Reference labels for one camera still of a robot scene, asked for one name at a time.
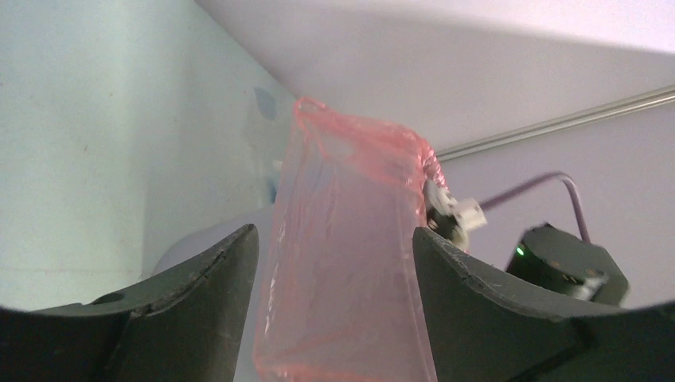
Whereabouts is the grey plastic trash bin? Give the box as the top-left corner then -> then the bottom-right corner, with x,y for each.
153,205 -> 275,382

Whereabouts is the right aluminium frame post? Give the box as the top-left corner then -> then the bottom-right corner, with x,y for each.
437,85 -> 674,162

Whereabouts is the red translucent trash bag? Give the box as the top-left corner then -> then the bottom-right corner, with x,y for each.
252,97 -> 445,381

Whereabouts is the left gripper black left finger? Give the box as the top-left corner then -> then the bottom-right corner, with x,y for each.
1,224 -> 259,381

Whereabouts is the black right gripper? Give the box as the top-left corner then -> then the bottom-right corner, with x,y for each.
505,224 -> 629,306

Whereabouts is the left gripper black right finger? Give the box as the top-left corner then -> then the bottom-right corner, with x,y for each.
412,228 -> 674,381

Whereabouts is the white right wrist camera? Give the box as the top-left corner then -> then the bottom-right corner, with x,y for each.
423,180 -> 487,252

